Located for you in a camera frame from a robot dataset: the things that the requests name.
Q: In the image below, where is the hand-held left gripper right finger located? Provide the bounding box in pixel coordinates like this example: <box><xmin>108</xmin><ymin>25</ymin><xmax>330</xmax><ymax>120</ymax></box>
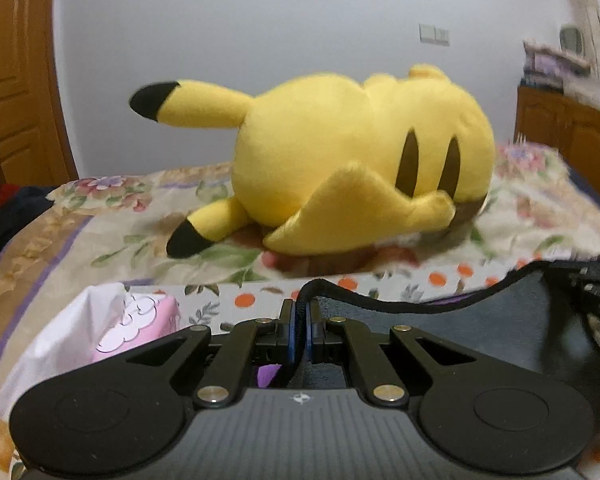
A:
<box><xmin>307</xmin><ymin>302</ymin><xmax>477</xmax><ymax>407</ymax></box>

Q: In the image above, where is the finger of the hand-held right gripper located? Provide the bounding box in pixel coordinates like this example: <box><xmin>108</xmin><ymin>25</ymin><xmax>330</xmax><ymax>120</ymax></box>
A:
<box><xmin>567</xmin><ymin>252</ymin><xmax>600</xmax><ymax>333</ymax></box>

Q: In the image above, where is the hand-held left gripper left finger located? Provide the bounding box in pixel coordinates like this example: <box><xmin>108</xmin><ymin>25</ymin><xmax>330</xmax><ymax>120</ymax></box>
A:
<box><xmin>125</xmin><ymin>299</ymin><xmax>302</xmax><ymax>408</ymax></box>

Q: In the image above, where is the dark grey towel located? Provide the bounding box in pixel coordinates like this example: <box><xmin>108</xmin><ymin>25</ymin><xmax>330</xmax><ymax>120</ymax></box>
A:
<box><xmin>295</xmin><ymin>249</ymin><xmax>600</xmax><ymax>436</ymax></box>

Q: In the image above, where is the pink tissue packet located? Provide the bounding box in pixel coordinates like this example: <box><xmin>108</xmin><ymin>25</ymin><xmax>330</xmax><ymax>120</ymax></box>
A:
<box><xmin>27</xmin><ymin>282</ymin><xmax>182</xmax><ymax>386</ymax></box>

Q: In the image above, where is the wooden cabinet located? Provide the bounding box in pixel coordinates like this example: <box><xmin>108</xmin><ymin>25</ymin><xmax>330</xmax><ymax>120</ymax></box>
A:
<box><xmin>514</xmin><ymin>85</ymin><xmax>600</xmax><ymax>191</ymax></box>

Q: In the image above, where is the yellow plush toy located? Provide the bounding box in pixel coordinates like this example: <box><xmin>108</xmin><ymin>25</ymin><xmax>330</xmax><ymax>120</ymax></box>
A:
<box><xmin>129</xmin><ymin>63</ymin><xmax>496</xmax><ymax>258</ymax></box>

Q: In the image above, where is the floral bed sheet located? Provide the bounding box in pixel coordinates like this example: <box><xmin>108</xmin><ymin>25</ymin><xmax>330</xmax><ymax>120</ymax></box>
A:
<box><xmin>0</xmin><ymin>141</ymin><xmax>600</xmax><ymax>480</ymax></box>

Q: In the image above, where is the stack of magazines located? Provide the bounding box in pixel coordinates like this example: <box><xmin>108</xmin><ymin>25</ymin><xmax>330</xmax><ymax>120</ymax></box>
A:
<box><xmin>521</xmin><ymin>39</ymin><xmax>592</xmax><ymax>97</ymax></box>

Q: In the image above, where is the wooden door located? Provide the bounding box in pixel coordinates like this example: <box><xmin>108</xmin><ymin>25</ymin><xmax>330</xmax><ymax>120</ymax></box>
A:
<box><xmin>0</xmin><ymin>0</ymin><xmax>80</xmax><ymax>201</ymax></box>

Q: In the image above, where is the white wall switch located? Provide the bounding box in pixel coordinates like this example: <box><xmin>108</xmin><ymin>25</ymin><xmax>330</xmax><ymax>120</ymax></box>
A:
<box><xmin>418</xmin><ymin>23</ymin><xmax>451</xmax><ymax>46</ymax></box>

